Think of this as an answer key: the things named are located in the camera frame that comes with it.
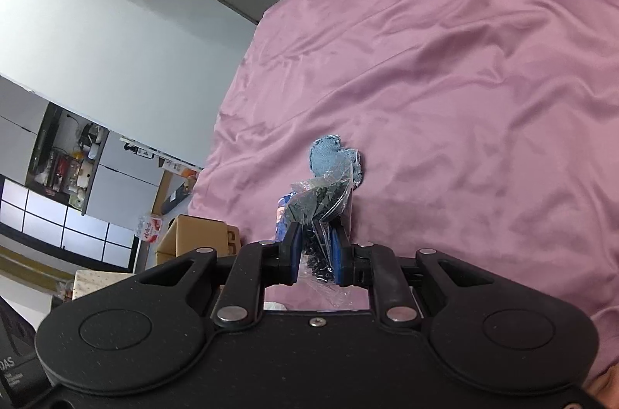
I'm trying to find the white grid panel cabinet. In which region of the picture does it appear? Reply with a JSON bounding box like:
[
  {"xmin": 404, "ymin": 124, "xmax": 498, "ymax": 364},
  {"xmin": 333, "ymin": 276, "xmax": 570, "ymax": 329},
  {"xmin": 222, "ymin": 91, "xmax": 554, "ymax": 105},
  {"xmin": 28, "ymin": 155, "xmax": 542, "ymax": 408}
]
[{"xmin": 0, "ymin": 177, "xmax": 137, "ymax": 271}]

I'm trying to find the person's leg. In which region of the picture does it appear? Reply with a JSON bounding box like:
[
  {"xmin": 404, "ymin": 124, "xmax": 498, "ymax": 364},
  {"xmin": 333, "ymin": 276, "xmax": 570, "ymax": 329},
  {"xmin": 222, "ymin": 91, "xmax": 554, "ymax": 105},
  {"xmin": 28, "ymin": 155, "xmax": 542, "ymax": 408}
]
[{"xmin": 583, "ymin": 365, "xmax": 619, "ymax": 409}]

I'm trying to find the pink bed sheet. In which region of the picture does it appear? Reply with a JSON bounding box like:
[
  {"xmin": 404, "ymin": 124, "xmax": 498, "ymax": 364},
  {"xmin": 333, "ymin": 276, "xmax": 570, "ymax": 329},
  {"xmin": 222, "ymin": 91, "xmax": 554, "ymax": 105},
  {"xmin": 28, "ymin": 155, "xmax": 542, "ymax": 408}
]
[{"xmin": 186, "ymin": 0, "xmax": 619, "ymax": 373}]

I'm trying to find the clear plastic bag of dark socks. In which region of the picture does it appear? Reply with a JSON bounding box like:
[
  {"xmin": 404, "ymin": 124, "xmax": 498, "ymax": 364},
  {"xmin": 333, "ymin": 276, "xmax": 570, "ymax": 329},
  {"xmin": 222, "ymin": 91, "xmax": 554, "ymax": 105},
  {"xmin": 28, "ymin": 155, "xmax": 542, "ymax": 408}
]
[{"xmin": 275, "ymin": 158, "xmax": 356, "ymax": 308}]

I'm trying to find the brown cardboard box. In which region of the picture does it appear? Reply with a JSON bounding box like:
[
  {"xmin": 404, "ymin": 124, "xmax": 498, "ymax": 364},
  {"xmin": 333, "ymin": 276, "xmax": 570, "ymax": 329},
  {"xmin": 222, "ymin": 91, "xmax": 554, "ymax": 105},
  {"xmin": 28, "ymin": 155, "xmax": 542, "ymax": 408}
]
[{"xmin": 156, "ymin": 215, "xmax": 243, "ymax": 266}]

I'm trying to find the white patterned box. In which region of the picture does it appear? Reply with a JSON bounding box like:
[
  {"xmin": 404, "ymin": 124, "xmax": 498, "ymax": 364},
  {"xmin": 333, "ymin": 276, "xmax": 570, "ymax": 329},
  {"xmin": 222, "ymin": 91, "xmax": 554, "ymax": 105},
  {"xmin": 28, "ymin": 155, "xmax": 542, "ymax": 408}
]
[{"xmin": 65, "ymin": 269, "xmax": 139, "ymax": 303}]

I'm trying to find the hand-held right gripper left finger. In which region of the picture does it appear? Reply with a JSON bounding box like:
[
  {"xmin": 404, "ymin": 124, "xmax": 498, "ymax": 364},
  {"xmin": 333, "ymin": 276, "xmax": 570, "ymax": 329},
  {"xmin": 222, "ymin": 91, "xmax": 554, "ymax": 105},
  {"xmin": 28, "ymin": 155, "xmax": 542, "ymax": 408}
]
[{"xmin": 138, "ymin": 220, "xmax": 303, "ymax": 325}]

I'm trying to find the light blue knitted cloth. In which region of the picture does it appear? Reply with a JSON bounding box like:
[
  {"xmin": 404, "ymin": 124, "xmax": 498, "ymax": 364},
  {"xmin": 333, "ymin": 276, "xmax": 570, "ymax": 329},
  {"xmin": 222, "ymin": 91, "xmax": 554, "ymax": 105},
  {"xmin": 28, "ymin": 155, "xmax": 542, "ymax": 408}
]
[{"xmin": 308, "ymin": 135, "xmax": 364, "ymax": 190}]

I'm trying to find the red and white plastic packet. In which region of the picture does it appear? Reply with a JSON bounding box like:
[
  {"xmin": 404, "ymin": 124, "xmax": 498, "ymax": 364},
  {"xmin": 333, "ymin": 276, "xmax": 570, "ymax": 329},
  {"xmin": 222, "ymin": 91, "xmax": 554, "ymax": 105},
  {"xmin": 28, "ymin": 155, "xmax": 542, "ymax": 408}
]
[{"xmin": 137, "ymin": 215, "xmax": 166, "ymax": 244}]

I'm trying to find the cluttered open shelf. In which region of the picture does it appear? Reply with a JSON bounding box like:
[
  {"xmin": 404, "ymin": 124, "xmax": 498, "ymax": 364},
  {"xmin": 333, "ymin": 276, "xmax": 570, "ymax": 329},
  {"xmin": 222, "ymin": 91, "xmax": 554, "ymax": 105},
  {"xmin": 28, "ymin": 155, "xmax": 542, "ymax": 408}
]
[{"xmin": 25, "ymin": 101, "xmax": 111, "ymax": 216}]

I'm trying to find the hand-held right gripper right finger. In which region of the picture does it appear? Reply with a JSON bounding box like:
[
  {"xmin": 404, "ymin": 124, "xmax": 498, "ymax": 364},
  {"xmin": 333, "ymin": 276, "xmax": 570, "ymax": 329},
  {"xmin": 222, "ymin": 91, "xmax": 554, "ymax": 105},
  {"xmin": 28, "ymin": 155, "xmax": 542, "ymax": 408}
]
[{"xmin": 331, "ymin": 225, "xmax": 490, "ymax": 324}]

